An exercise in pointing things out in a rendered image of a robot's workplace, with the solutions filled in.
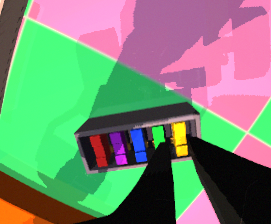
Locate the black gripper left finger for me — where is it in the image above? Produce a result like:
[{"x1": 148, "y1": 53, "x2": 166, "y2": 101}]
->
[{"x1": 78, "y1": 141, "x2": 176, "y2": 224}]

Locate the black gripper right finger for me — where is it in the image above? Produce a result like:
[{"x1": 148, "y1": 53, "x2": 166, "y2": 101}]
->
[{"x1": 188, "y1": 137, "x2": 271, "y2": 224}]

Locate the blue fuse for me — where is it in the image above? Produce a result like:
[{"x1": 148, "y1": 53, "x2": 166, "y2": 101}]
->
[{"x1": 131, "y1": 128, "x2": 147, "y2": 163}]

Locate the black fuse block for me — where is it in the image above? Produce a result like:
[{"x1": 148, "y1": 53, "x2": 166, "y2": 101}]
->
[{"x1": 74, "y1": 101, "x2": 203, "y2": 175}]

